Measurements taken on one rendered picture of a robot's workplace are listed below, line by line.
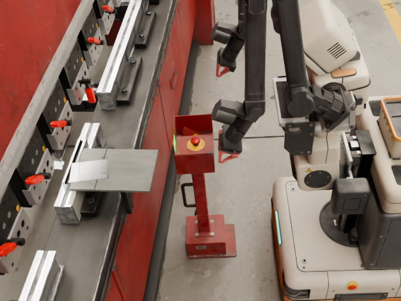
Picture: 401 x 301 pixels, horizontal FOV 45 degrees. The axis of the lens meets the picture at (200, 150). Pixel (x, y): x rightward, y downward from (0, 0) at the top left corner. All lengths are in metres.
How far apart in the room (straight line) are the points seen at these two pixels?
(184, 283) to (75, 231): 0.95
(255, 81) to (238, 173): 1.54
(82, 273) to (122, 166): 0.36
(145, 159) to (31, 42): 0.55
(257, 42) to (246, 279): 1.45
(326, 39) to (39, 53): 0.81
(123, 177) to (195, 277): 1.03
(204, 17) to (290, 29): 2.47
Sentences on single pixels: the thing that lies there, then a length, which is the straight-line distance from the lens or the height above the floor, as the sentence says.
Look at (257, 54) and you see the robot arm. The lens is 1.34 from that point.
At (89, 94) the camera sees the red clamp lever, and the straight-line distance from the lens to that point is 1.63.
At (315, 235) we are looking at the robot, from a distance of 2.31.
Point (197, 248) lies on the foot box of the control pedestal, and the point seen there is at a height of 0.08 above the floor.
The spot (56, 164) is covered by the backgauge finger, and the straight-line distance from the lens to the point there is 1.71.
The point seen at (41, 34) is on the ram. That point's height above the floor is 1.49.
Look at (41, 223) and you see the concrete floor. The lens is 2.90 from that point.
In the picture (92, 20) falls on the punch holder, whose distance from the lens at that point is 1.78.
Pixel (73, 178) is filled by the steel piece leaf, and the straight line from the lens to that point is 1.65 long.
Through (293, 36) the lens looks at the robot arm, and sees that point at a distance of 1.32.
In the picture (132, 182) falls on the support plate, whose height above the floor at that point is 1.00.
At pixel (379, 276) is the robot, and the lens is 2.26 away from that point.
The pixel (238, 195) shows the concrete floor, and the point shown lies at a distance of 2.78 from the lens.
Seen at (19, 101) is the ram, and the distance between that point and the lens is 1.28.
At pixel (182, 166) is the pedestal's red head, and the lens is 1.99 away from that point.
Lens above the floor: 2.19
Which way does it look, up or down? 46 degrees down
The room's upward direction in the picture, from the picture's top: 6 degrees counter-clockwise
